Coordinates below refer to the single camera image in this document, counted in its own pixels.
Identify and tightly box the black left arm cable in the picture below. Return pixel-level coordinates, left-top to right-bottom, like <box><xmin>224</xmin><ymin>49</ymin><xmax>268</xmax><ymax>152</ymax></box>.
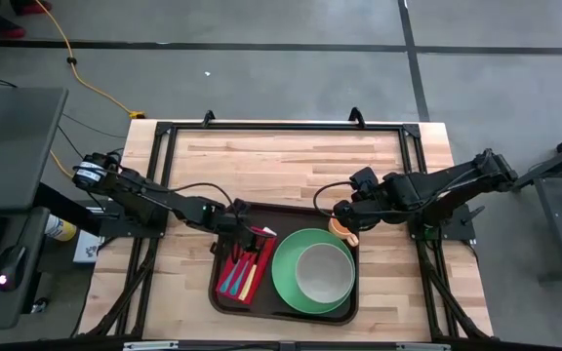
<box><xmin>163</xmin><ymin>181</ymin><xmax>243</xmax><ymax>220</ymax></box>

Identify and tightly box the spoon with blue handle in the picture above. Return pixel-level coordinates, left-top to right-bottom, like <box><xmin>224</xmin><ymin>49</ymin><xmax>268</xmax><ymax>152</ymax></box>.
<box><xmin>229</xmin><ymin>248</ymin><xmax>253</xmax><ymax>297</ymax></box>

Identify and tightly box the fork with blue handle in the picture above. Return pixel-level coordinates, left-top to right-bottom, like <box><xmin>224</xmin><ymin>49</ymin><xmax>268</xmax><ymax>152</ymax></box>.
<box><xmin>219</xmin><ymin>243</ymin><xmax>243</xmax><ymax>294</ymax></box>

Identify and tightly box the yellow extension cable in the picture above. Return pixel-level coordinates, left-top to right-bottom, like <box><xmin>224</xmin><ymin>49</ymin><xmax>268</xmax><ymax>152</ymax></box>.
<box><xmin>34</xmin><ymin>0</ymin><xmax>147</xmax><ymax>179</ymax></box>

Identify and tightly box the yellow and white bottle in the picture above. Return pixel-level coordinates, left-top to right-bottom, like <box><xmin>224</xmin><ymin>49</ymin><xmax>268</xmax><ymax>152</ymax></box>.
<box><xmin>44</xmin><ymin>214</ymin><xmax>78</xmax><ymax>243</ymax></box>

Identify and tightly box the red cloth napkin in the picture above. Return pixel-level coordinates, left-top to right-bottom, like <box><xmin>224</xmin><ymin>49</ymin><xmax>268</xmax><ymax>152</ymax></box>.
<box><xmin>215</xmin><ymin>225</ymin><xmax>279</xmax><ymax>306</ymax></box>

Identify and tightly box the dark brown serving tray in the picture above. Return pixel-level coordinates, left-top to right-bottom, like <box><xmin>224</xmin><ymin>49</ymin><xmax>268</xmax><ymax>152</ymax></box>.
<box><xmin>207</xmin><ymin>202</ymin><xmax>361</xmax><ymax>327</ymax></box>

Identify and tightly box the grey desk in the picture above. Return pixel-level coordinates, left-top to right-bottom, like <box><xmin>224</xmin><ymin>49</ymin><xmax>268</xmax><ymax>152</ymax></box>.
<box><xmin>0</xmin><ymin>86</ymin><xmax>70</xmax><ymax>332</ymax></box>

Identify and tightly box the knife with cream handle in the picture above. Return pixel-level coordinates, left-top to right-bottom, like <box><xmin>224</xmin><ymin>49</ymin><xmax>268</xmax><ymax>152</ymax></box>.
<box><xmin>237</xmin><ymin>241</ymin><xmax>268</xmax><ymax>302</ymax></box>

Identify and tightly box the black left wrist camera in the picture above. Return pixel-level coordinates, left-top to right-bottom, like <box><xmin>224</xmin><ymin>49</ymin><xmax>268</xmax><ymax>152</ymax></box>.
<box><xmin>230</xmin><ymin>198</ymin><xmax>253</xmax><ymax>218</ymax></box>

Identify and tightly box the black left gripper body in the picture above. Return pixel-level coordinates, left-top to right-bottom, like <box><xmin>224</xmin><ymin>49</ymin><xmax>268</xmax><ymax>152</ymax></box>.
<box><xmin>212</xmin><ymin>212</ymin><xmax>262</xmax><ymax>248</ymax></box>

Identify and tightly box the orange ribbed mug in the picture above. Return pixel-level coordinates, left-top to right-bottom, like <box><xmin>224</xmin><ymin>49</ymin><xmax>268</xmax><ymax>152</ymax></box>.
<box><xmin>328</xmin><ymin>216</ymin><xmax>361</xmax><ymax>249</ymax></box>

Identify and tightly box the beige plastic bowl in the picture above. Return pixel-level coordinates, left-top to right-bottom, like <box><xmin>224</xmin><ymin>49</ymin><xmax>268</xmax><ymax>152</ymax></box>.
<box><xmin>295</xmin><ymin>243</ymin><xmax>355</xmax><ymax>304</ymax></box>

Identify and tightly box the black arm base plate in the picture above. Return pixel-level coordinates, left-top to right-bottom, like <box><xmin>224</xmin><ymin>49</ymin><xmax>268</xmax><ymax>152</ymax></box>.
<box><xmin>407</xmin><ymin>203</ymin><xmax>478</xmax><ymax>244</ymax></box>
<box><xmin>98</xmin><ymin>207</ymin><xmax>170</xmax><ymax>241</ymax></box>

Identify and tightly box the green plastic plate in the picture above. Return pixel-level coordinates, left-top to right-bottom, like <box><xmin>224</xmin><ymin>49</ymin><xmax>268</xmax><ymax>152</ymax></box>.
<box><xmin>270</xmin><ymin>227</ymin><xmax>357</xmax><ymax>315</ymax></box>

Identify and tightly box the black aluminium table frame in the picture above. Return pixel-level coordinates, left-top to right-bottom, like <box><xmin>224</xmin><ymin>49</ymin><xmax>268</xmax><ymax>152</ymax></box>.
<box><xmin>78</xmin><ymin>120</ymin><xmax>495</xmax><ymax>351</ymax></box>

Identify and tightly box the dark metal cart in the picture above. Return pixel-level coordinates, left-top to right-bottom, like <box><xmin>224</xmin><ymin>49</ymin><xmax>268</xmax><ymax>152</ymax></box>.
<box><xmin>512</xmin><ymin>124</ymin><xmax>562</xmax><ymax>285</ymax></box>

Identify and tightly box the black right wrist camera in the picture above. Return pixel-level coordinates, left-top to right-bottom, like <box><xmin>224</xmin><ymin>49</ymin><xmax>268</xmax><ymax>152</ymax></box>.
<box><xmin>348</xmin><ymin>166</ymin><xmax>381</xmax><ymax>194</ymax></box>

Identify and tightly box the black computer mouse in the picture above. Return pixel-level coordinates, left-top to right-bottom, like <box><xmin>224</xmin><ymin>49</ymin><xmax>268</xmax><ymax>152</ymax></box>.
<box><xmin>0</xmin><ymin>244</ymin><xmax>28</xmax><ymax>293</ymax></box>

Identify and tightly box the white cardboard box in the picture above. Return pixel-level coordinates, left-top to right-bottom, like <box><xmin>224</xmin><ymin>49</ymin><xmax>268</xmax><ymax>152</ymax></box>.
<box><xmin>72</xmin><ymin>229</ymin><xmax>104</xmax><ymax>265</ymax></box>

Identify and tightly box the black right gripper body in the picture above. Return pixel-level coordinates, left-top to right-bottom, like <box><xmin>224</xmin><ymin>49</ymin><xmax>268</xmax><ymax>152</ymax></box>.
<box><xmin>333</xmin><ymin>187</ymin><xmax>394</xmax><ymax>231</ymax></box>

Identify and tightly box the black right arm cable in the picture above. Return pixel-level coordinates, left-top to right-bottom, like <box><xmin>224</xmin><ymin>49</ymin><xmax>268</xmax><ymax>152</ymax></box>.
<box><xmin>312</xmin><ymin>180</ymin><xmax>360</xmax><ymax>218</ymax></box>

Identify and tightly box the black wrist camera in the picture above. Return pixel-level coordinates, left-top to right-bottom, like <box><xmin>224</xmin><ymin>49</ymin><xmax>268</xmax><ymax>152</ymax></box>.
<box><xmin>230</xmin><ymin>198</ymin><xmax>253</xmax><ymax>218</ymax></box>
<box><xmin>348</xmin><ymin>166</ymin><xmax>381</xmax><ymax>194</ymax></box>

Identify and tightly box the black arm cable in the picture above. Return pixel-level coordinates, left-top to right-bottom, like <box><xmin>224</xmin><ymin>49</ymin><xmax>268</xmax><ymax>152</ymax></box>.
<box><xmin>163</xmin><ymin>181</ymin><xmax>243</xmax><ymax>220</ymax></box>
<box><xmin>312</xmin><ymin>180</ymin><xmax>360</xmax><ymax>218</ymax></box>

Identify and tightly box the person's red shoe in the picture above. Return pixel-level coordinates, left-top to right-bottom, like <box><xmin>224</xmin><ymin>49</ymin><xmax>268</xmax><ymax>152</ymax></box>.
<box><xmin>15</xmin><ymin>0</ymin><xmax>54</xmax><ymax>16</ymax></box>
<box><xmin>0</xmin><ymin>19</ymin><xmax>27</xmax><ymax>40</ymax></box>

